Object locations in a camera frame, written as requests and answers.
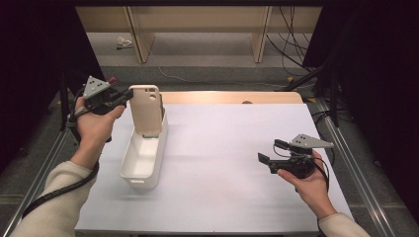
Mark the wooden shelf unit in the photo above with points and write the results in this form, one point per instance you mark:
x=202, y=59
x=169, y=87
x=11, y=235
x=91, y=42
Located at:
x=197, y=18

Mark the white plastic storage bin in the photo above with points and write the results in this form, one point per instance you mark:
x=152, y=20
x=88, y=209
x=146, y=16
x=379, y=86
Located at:
x=141, y=161

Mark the pink object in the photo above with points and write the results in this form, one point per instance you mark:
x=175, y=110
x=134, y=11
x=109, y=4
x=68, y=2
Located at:
x=112, y=80

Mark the crumpled white paper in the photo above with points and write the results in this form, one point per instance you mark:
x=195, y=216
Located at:
x=123, y=42

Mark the beige phone case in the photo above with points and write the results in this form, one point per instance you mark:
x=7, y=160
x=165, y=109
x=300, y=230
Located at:
x=146, y=110

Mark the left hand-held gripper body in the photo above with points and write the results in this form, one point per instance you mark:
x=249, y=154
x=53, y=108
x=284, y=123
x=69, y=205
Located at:
x=99, y=102

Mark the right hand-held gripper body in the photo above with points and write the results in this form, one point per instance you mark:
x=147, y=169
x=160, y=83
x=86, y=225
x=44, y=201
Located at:
x=298, y=164

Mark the white table cover sheet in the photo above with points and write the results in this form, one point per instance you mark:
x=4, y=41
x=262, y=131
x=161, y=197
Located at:
x=230, y=171

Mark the person's right hand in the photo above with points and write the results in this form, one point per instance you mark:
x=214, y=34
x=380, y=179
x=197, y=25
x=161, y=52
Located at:
x=313, y=194

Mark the dark curtain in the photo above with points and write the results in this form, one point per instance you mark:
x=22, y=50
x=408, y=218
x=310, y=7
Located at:
x=378, y=82
x=33, y=65

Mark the person's left hand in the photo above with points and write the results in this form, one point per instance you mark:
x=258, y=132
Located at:
x=94, y=131

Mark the aluminium rail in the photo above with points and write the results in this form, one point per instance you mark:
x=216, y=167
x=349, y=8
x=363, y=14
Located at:
x=36, y=184
x=359, y=177

